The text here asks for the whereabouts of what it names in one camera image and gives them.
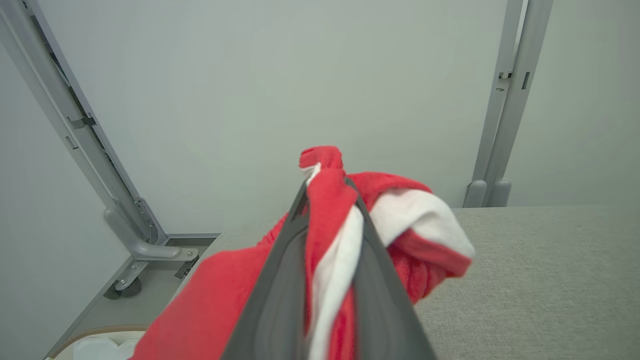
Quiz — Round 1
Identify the black frame foot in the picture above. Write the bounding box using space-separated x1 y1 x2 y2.
103 276 142 301

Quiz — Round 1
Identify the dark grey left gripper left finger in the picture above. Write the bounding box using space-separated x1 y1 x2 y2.
220 180 311 360

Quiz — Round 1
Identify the grey double metal post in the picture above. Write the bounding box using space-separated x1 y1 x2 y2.
462 0 554 208

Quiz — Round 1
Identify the white plastic basket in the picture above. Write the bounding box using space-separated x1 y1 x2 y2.
45 324 151 360

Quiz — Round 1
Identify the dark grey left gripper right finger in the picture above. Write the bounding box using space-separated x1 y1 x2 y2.
346 178 437 360

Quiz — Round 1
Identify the grey metal frame with bracket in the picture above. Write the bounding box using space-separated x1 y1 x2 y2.
0 0 221 293

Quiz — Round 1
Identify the red basketball jersey white trim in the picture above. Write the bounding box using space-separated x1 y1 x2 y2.
129 145 476 360

